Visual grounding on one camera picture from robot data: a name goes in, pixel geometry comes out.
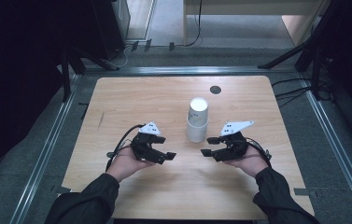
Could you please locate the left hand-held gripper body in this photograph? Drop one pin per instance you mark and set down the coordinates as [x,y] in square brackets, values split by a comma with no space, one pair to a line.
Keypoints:
[142,146]

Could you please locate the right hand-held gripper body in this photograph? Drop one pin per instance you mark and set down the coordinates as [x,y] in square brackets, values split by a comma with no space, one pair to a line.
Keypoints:
[236,146]

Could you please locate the person's right hand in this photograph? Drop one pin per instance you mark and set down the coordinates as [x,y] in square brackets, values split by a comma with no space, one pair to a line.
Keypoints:
[251,163]

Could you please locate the person's left hand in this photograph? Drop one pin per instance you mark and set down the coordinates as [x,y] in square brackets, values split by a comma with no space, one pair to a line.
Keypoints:
[125,163]

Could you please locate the dark round table grommet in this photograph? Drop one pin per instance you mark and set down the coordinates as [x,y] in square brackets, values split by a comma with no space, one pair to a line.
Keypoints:
[215,90]

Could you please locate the black tape strip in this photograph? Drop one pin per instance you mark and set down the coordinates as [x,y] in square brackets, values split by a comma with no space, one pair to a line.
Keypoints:
[85,110]

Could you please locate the grey tape strip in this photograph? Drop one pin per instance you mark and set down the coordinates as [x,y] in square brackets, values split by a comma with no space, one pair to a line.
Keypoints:
[304,192]

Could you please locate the black metal stand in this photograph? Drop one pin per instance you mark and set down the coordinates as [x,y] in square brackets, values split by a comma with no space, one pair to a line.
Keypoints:
[66,74]

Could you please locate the black cabinet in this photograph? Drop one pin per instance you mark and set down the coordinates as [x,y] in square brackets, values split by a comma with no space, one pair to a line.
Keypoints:
[108,28]

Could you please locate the black tripod stand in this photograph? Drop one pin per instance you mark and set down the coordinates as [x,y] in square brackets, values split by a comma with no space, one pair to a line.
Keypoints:
[307,43]

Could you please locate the light wooden desk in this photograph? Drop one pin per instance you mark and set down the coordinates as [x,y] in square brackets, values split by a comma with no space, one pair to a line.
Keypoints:
[295,21]

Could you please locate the dark curtain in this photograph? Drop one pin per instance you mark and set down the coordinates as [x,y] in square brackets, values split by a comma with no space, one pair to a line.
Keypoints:
[11,77]

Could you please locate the aluminium frame rail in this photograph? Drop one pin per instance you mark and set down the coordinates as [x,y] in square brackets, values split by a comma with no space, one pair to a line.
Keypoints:
[335,133]
[49,149]
[189,70]

